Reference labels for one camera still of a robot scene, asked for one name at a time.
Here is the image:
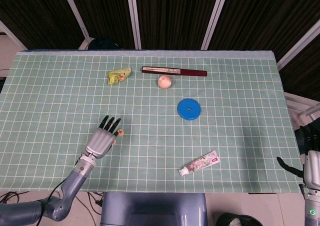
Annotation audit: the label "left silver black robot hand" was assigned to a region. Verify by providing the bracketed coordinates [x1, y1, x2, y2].
[83, 114, 122, 160]

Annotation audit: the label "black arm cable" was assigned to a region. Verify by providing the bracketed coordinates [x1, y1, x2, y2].
[36, 163, 77, 226]

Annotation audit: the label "white partition frame post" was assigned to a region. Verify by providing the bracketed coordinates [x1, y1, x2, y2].
[200, 0, 231, 51]
[276, 17, 320, 71]
[0, 19, 28, 51]
[125, 0, 143, 50]
[59, 0, 91, 51]

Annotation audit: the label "dark red folded fan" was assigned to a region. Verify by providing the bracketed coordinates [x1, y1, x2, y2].
[141, 65, 208, 78]

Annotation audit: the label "green checked tablecloth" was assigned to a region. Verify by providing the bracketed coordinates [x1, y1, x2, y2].
[0, 50, 302, 194]

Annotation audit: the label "tangled floor cables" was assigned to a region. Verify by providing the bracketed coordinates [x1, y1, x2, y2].
[74, 191, 105, 215]

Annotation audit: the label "blue disc with hole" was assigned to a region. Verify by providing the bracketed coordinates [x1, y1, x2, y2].
[176, 98, 202, 122]

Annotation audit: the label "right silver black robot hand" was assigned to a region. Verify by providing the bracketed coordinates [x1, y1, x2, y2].
[276, 122, 320, 192]

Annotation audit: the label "blue-grey robot torso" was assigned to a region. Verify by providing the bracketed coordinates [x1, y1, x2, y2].
[99, 192, 209, 226]

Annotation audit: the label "black trash bin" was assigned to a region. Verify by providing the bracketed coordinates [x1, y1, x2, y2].
[215, 212, 264, 226]

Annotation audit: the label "peach coloured ball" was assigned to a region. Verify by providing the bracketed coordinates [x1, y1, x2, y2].
[157, 74, 173, 90]

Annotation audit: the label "green snack packet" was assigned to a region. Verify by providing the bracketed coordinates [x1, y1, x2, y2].
[106, 67, 133, 86]

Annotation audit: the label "floral hand cream tube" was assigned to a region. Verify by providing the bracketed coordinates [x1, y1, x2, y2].
[178, 149, 222, 178]

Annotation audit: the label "white metal rack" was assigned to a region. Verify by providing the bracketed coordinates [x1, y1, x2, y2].
[283, 92, 320, 127]

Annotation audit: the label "black object behind table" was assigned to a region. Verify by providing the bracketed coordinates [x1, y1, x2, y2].
[87, 37, 122, 51]

